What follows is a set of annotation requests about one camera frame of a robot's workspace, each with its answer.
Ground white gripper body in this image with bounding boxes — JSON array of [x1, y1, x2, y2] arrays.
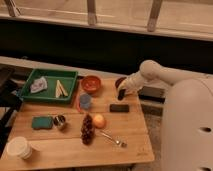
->
[[117, 72, 147, 95]]

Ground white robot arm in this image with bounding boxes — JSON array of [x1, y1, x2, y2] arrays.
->
[[116, 60, 213, 100]]

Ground purple bowl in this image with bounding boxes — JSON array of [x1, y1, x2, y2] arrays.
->
[[115, 77, 127, 89]]

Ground orange red bowl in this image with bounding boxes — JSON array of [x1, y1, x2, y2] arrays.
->
[[81, 75, 101, 93]]

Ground black rectangular block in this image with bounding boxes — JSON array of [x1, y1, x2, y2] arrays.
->
[[110, 104, 129, 112]]

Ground blue plastic cup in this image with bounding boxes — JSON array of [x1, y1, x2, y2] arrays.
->
[[79, 93, 91, 110]]

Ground orange apple fruit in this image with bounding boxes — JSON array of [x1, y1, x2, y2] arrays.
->
[[93, 114, 106, 129]]

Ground orange carrot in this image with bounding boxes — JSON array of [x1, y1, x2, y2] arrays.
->
[[76, 94, 82, 113]]

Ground silver metal fork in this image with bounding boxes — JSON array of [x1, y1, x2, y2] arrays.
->
[[98, 130, 127, 148]]

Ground bunch of dark grapes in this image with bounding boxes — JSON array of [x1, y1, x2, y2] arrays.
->
[[81, 114, 94, 145]]

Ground pale yellow banana pieces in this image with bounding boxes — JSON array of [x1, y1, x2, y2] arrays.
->
[[55, 80, 68, 98]]

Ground small metal cup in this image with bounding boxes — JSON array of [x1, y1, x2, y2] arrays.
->
[[53, 115, 67, 130]]

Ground green plastic tray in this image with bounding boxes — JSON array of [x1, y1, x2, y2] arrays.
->
[[21, 69, 78, 104]]

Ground crumpled grey cloth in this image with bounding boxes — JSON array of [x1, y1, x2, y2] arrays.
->
[[30, 77, 48, 93]]

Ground green sponge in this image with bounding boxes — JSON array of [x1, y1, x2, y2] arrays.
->
[[31, 116, 53, 130]]

